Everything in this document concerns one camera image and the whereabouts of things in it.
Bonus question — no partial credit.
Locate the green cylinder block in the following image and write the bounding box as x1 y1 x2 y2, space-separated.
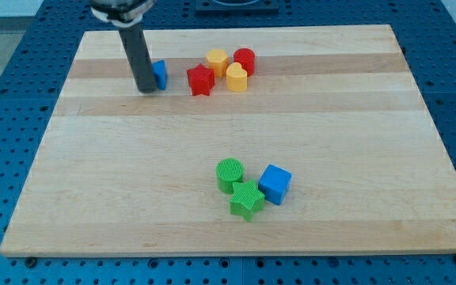
215 158 244 194

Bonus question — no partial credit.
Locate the blue cube block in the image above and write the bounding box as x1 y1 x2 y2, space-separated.
258 165 292 205

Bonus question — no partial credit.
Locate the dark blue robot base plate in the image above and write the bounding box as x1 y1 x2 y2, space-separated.
193 0 280 15

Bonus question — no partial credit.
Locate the wooden board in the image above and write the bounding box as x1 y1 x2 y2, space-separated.
0 25 456 257

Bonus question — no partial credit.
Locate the green star block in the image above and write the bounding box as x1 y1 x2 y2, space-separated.
230 180 265 222

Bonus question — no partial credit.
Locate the red star block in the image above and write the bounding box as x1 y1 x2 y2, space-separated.
187 64 215 96

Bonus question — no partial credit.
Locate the yellow heart block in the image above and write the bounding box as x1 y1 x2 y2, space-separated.
226 63 248 92

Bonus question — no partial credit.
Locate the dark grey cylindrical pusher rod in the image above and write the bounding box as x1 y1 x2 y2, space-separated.
118 23 157 93

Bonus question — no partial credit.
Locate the blue triangle block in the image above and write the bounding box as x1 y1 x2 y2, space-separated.
152 59 168 90

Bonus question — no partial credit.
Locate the red cylinder block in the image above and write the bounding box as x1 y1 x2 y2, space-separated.
234 47 256 77

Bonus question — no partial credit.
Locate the yellow hexagon block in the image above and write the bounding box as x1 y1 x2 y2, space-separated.
205 49 229 78

